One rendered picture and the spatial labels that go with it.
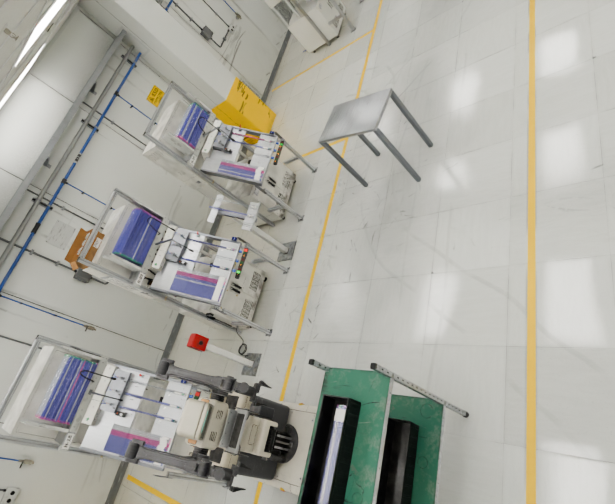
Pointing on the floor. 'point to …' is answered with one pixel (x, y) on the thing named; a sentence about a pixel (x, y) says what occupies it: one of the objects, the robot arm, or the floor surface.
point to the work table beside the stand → (358, 109)
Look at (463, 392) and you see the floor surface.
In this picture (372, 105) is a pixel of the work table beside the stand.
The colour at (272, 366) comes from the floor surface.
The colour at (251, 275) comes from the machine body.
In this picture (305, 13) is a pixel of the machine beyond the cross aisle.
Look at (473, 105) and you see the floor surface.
